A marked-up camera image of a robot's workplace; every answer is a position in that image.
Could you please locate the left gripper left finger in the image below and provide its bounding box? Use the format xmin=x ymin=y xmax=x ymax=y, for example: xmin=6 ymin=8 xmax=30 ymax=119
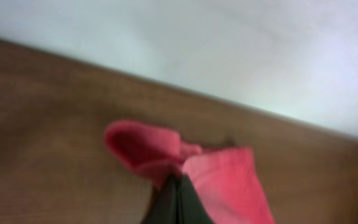
xmin=141 ymin=177 xmax=178 ymax=224

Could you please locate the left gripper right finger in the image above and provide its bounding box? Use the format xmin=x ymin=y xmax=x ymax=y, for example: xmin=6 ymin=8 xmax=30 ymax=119
xmin=178 ymin=175 xmax=213 ymax=224

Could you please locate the red printed t-shirt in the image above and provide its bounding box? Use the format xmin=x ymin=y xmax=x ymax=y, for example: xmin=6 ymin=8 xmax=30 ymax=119
xmin=104 ymin=120 xmax=275 ymax=224

